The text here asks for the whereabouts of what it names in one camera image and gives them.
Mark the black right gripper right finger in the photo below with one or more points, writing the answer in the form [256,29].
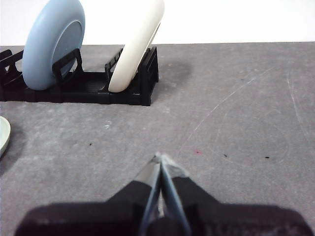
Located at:
[221,221]

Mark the beige plate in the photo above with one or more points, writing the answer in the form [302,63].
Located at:
[137,49]

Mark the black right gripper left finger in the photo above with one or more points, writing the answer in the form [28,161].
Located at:
[98,218]

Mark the blue plate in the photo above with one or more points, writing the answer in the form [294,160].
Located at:
[41,49]

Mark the green plate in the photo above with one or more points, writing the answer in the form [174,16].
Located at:
[3,137]

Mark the black plate rack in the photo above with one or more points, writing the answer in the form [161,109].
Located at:
[86,94]

